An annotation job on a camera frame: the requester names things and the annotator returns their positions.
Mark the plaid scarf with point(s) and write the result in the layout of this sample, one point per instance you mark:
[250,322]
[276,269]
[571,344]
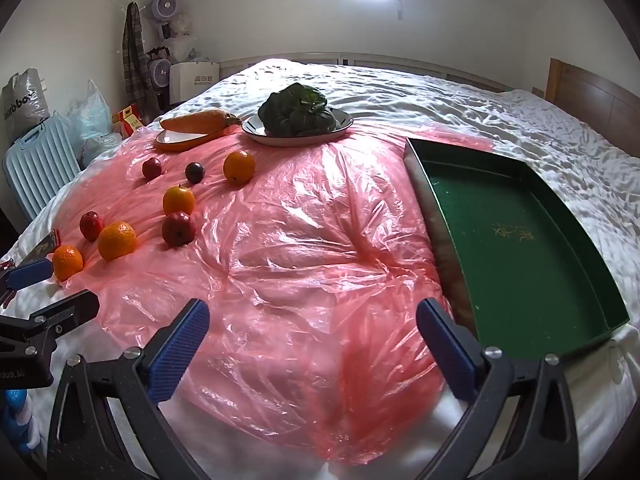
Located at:
[134,65]

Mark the white dark-rimmed plate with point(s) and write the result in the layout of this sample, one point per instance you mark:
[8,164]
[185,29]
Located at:
[300,137]

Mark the light blue folding chair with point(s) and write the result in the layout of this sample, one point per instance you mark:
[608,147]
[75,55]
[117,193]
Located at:
[40,165]

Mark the person's left hand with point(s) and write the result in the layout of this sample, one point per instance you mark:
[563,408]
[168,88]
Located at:
[17,417]

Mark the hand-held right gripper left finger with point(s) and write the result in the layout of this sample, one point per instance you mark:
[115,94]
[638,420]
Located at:
[186,342]

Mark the purple fan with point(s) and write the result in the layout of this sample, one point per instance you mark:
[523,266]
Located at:
[160,72]
[162,6]

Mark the green bok choy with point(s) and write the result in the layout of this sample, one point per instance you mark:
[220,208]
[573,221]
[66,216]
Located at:
[295,110]

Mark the red yellow packet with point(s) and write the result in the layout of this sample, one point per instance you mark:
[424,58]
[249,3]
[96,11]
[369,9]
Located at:
[129,119]

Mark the wooden headboard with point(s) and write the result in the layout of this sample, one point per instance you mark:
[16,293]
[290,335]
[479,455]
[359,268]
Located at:
[595,102]

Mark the orange rimmed plate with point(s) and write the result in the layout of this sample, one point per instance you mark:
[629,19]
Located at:
[180,141]

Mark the pink plastic sheet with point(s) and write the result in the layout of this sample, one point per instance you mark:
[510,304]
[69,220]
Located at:
[300,260]

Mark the grey plastic bag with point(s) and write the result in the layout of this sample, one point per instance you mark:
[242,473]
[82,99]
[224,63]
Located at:
[22,100]

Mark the small red apple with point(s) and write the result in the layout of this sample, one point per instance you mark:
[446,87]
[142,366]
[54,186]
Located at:
[151,169]

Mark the orange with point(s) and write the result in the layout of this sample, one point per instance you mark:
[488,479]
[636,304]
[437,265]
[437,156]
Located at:
[67,263]
[178,201]
[117,241]
[239,167]

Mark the clear plastic bag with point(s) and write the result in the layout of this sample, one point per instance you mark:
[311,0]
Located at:
[90,115]

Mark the green tray box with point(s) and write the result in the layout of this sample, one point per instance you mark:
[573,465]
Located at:
[510,240]

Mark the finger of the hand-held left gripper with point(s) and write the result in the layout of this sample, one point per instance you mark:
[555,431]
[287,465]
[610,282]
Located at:
[70,310]
[29,272]

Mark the white paper bag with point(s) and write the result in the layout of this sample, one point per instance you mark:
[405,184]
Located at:
[192,82]

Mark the dark plum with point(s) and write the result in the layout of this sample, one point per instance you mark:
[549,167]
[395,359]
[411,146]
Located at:
[195,173]

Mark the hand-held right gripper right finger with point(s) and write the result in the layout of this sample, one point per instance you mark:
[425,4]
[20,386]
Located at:
[445,347]

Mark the carrot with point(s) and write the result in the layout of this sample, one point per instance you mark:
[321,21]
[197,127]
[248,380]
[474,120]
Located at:
[195,120]

